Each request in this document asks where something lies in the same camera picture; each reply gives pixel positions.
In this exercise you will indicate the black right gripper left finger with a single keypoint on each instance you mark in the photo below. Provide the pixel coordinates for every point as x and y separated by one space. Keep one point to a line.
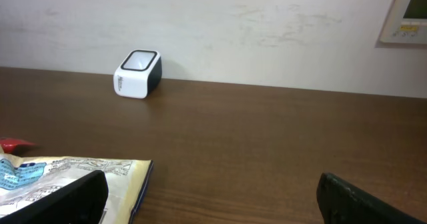
81 201

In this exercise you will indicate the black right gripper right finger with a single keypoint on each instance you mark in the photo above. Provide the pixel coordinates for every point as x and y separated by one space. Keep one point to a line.
340 202

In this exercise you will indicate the cream snack bag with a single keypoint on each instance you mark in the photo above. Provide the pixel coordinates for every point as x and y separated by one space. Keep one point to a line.
25 180

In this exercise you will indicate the red snack bag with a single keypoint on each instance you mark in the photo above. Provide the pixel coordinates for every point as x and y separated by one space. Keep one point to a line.
8 145

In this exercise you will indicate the white barcode scanner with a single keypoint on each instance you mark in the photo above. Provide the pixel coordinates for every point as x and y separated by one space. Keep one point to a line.
139 74

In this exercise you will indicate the beige wall control panel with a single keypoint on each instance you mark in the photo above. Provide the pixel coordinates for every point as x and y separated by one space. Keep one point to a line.
405 23

